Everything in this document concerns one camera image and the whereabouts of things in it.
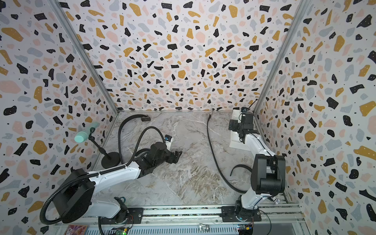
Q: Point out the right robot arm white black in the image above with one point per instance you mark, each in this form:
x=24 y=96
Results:
x=267 y=177

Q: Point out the pink printed card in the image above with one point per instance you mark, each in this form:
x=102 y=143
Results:
x=76 y=230

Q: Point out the green microphone on black stand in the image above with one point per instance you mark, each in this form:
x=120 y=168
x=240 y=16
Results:
x=109 y=160

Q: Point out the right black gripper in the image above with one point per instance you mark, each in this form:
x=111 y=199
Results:
x=238 y=122

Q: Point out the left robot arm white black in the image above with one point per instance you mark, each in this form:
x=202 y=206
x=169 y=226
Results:
x=75 y=198

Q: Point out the white storage roll organizer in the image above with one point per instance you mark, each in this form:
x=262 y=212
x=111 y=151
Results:
x=234 y=136

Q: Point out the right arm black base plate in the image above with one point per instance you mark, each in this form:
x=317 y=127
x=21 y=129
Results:
x=239 y=214

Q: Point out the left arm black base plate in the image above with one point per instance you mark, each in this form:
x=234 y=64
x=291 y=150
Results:
x=131 y=216

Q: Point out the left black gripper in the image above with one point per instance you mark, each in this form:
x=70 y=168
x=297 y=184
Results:
x=174 y=160

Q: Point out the aluminium mounting rail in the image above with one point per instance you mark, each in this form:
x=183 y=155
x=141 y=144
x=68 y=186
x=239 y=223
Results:
x=210 y=214

